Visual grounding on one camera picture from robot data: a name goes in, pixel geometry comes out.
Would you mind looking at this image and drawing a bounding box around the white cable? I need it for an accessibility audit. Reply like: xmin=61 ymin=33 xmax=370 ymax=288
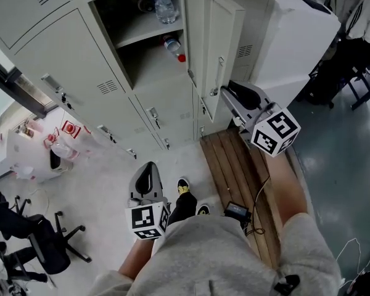
xmin=335 ymin=237 xmax=366 ymax=277

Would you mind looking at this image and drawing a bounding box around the grey metal locker cabinet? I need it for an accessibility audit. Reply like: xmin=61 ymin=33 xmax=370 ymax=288
xmin=0 ymin=0 xmax=281 ymax=160

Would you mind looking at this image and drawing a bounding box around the black chair with jacket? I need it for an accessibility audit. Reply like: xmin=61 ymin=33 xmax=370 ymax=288
xmin=0 ymin=191 xmax=31 ymax=240

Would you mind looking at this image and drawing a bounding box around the clear water jug red cap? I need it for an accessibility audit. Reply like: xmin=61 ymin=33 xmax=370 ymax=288
xmin=44 ymin=133 xmax=81 ymax=163
xmin=61 ymin=120 xmax=81 ymax=140

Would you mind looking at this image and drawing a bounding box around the white box cabinet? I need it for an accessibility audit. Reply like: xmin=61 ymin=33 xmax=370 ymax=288
xmin=249 ymin=0 xmax=342 ymax=100

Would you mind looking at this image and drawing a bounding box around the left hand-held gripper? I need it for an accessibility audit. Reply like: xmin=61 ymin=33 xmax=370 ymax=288
xmin=125 ymin=161 xmax=171 ymax=241

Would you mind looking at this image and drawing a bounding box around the black flat device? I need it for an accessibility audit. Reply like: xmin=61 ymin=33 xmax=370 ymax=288
xmin=300 ymin=0 xmax=333 ymax=15

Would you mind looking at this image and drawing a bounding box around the blue label water bottle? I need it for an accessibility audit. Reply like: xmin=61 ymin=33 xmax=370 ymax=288
xmin=150 ymin=0 xmax=178 ymax=25

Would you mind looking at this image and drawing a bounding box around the person's left forearm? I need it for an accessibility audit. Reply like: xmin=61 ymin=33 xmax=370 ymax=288
xmin=118 ymin=237 xmax=157 ymax=282

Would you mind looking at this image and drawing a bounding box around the black window frame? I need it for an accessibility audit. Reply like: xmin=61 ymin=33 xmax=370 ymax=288
xmin=0 ymin=52 xmax=58 ymax=120

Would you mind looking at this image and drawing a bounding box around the black office chair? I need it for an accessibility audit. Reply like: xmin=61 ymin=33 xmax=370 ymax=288
xmin=27 ymin=210 xmax=93 ymax=276

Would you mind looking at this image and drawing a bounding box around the person's left leg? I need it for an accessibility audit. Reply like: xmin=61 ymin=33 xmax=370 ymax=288
xmin=167 ymin=191 xmax=199 ymax=227

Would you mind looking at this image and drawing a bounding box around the clear glass cup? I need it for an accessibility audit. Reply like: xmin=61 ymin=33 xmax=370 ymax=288
xmin=137 ymin=0 xmax=157 ymax=14

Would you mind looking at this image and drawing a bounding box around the black clip device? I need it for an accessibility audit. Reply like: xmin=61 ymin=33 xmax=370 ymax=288
xmin=273 ymin=274 xmax=301 ymax=296

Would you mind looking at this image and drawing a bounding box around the white bin black opening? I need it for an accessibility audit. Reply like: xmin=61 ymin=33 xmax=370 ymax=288
xmin=48 ymin=148 xmax=74 ymax=175

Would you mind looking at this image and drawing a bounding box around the red cap plastic bottle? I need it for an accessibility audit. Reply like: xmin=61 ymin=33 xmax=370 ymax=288
xmin=162 ymin=35 xmax=187 ymax=63

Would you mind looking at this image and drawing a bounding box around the thin pale cable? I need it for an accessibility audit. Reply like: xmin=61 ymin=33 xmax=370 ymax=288
xmin=253 ymin=175 xmax=271 ymax=211

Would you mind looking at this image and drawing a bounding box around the black box with screen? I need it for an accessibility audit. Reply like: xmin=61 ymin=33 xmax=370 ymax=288
xmin=223 ymin=201 xmax=251 ymax=225

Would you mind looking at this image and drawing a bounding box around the white hanging coat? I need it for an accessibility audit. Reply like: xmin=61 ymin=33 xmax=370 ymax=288
xmin=345 ymin=0 xmax=370 ymax=41

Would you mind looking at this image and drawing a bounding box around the black backpack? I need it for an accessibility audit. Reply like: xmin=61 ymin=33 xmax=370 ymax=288
xmin=295 ymin=37 xmax=370 ymax=106

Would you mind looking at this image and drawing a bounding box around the person's right forearm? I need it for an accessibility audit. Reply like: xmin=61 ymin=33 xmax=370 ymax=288
xmin=266 ymin=152 xmax=309 ymax=228

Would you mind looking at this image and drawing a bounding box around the person's grey sweatshirt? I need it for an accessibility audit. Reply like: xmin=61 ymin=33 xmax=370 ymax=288
xmin=91 ymin=212 xmax=343 ymax=296

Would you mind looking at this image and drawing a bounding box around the white cardboard box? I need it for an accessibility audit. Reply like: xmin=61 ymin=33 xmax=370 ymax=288
xmin=4 ymin=131 xmax=55 ymax=184

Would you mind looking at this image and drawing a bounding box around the wooden plank platform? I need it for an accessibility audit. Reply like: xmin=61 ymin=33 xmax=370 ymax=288
xmin=199 ymin=127 xmax=297 ymax=269

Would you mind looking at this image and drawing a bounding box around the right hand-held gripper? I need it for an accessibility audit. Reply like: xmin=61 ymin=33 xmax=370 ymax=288
xmin=220 ymin=80 xmax=302 ymax=158

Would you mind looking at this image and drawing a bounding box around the person's left shoe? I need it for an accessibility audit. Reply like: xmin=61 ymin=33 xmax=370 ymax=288
xmin=176 ymin=178 xmax=192 ymax=196

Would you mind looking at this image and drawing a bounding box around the pink packet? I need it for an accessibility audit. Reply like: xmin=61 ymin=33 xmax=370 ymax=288
xmin=17 ymin=120 xmax=44 ymax=138

